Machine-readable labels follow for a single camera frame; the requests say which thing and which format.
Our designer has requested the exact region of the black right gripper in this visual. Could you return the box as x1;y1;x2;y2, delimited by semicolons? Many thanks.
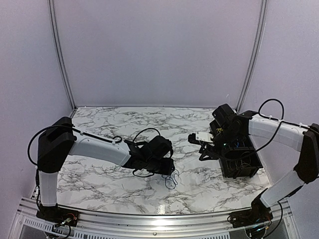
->
199;127;242;161

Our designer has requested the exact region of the dark grey cable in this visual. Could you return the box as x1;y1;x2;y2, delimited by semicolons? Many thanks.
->
224;159;244;174
236;156;252;172

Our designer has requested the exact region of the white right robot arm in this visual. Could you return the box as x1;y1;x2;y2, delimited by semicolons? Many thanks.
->
200;97;319;221

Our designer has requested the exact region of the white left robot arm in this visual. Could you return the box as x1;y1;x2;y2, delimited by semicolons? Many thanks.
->
27;117;175;222

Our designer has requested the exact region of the black bin far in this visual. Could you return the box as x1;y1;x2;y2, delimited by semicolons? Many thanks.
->
209;119;225;138

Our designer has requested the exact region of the black bin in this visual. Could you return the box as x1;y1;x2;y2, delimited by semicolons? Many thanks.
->
209;119;225;138
230;138;256;159
219;152;263;179

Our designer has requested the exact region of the black bin near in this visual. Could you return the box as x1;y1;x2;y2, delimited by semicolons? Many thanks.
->
219;152;263;179

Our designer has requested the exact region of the black bin middle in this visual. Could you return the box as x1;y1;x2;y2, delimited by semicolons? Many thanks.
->
230;138;256;159

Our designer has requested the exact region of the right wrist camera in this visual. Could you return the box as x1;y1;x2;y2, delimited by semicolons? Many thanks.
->
188;132;213;145

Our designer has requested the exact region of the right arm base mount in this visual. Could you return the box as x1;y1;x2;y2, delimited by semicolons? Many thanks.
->
227;209;273;228

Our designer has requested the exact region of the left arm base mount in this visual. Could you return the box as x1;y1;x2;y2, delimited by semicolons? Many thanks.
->
36;207;80;227

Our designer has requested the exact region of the aluminium front rail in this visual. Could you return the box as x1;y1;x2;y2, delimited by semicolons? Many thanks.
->
8;198;300;239

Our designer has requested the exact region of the right corner aluminium post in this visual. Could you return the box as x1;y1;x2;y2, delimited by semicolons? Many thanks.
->
235;0;269;112

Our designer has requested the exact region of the corner aluminium post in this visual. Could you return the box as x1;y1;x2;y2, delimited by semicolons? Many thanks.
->
235;0;269;112
47;0;77;111

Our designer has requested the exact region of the left corner aluminium post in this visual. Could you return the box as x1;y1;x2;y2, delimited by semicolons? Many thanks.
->
47;0;77;111

